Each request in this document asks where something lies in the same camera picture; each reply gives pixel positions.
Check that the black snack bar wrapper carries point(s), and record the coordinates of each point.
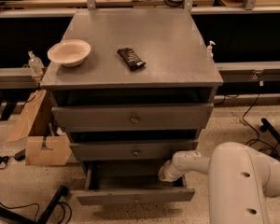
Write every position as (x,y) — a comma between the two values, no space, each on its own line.
(131,58)

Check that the grey drawer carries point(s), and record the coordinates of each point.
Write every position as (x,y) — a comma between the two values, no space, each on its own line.
(112,118)
(123,182)
(137,150)

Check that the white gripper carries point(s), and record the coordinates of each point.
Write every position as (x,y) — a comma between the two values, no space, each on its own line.
(170,171)

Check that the white bowl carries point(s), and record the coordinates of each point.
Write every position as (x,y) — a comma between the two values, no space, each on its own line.
(69,53)

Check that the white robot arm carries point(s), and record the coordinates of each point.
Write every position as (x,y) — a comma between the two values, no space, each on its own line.
(240,178)

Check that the grey middle drawer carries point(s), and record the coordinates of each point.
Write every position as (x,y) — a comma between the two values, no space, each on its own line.
(137,150)

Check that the brown cardboard box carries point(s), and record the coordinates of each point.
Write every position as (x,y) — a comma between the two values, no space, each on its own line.
(41,147)

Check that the grey top drawer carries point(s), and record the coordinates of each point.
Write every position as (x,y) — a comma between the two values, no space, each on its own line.
(112,118)

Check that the black power adapter left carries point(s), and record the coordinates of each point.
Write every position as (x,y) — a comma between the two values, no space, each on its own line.
(20,155)

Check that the grey bottom drawer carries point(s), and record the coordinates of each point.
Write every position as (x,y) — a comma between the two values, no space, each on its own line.
(123,182)

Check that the grey drawer cabinet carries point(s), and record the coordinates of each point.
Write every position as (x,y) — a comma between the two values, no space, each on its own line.
(178,68)

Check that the clear sanitizer bottle left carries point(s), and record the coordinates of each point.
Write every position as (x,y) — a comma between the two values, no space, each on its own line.
(35,64)

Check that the black stand leg right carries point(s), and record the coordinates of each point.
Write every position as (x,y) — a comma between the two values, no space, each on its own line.
(267,127)

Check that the white pump bottle right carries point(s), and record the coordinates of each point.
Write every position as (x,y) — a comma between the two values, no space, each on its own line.
(210,48)

